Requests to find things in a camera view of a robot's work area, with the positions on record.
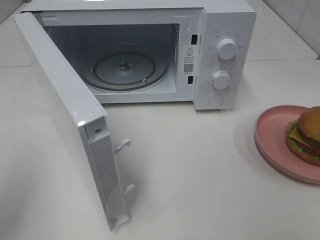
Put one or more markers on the round door release button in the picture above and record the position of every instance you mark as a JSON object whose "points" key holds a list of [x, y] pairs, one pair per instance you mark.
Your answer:
{"points": [[215, 100]]}

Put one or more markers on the white microwave knob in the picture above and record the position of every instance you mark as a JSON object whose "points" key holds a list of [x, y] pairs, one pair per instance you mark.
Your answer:
{"points": [[227, 48], [220, 80]]}

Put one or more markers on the white microwave door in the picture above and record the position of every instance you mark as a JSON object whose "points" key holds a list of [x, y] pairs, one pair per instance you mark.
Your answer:
{"points": [[80, 118]]}

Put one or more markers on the pink round plate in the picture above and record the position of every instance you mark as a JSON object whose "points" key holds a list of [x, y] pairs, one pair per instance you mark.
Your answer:
{"points": [[270, 134]]}

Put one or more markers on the burger with sesame bun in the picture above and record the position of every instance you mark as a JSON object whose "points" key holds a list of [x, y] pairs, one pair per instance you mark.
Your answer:
{"points": [[303, 136]]}

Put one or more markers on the glass microwave turntable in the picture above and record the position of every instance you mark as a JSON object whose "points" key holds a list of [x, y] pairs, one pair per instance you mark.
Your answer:
{"points": [[124, 67]]}

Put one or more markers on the warning label sticker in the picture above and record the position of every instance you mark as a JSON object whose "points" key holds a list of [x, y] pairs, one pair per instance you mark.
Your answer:
{"points": [[189, 59]]}

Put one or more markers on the white microwave oven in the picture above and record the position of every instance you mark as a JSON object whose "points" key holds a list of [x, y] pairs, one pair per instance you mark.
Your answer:
{"points": [[78, 27]]}

